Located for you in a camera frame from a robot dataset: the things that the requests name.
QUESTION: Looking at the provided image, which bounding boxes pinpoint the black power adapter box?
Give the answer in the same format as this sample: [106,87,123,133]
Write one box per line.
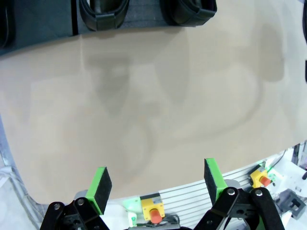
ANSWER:
[278,189,303,219]

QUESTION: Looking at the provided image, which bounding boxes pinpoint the white adapter with green light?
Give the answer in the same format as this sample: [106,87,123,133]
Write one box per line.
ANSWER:
[128,212,138,227]

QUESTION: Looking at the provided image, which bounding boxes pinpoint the grooved aluminium table frame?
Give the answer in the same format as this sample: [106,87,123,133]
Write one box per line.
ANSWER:
[105,153,307,216]

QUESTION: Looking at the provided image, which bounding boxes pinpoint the yellow emergency stop box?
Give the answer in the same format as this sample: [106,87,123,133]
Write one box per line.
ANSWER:
[249,167,271,189]
[140,194,165,223]

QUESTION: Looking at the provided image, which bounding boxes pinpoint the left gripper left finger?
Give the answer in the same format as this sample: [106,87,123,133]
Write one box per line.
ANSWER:
[39,166,113,230]

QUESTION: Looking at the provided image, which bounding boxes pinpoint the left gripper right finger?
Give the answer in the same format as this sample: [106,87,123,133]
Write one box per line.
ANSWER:
[193,157,286,230]

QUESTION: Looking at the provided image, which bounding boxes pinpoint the black shoe stand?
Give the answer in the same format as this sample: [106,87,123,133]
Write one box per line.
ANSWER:
[77,0,218,37]
[0,0,74,56]

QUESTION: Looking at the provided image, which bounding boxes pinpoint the black velcro strap shoe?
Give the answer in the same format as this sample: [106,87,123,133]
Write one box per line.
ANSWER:
[79,0,130,31]
[159,0,218,27]

